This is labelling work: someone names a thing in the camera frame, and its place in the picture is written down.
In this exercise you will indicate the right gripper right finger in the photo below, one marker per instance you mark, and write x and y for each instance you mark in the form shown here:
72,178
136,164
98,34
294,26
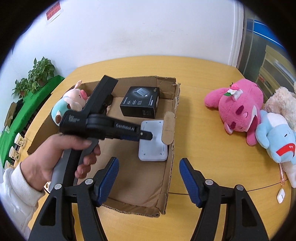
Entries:
242,220

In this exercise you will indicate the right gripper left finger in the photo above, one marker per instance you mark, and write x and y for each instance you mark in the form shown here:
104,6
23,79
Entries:
55,220

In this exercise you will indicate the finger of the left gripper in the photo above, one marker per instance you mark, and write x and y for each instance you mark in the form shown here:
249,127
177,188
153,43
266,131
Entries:
142,135

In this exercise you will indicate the white power bank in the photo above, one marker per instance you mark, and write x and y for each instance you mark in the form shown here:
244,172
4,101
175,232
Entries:
154,149

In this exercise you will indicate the white sleeve left forearm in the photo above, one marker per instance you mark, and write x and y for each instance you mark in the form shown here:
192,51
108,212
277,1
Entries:
19,199

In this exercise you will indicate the person's left hand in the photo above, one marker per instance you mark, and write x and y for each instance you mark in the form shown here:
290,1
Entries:
37,168

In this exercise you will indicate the pig plush teal shirt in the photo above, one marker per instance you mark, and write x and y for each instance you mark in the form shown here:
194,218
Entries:
74,99

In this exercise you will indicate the black product box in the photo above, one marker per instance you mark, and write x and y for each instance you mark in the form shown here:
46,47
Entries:
140,102

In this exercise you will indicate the white earbuds case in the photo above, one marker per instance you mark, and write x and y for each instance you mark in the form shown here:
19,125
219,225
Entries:
280,196

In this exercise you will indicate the cardboard box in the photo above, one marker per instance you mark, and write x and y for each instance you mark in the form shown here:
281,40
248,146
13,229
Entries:
141,187

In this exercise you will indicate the green cloth table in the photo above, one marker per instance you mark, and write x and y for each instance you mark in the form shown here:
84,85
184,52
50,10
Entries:
30,104

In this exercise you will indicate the potted green plant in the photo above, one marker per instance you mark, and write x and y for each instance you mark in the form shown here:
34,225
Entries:
41,72

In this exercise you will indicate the light blue plush toy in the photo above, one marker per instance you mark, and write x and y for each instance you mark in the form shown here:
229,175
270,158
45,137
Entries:
275,135

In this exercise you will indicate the pink bear plush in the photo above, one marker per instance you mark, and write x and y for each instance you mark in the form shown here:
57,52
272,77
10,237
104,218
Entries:
239,107

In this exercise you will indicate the beige plush toy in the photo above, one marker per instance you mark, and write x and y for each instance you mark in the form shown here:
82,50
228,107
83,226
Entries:
283,102

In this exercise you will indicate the red wall notice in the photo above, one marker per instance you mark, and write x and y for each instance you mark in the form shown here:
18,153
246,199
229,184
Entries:
53,12

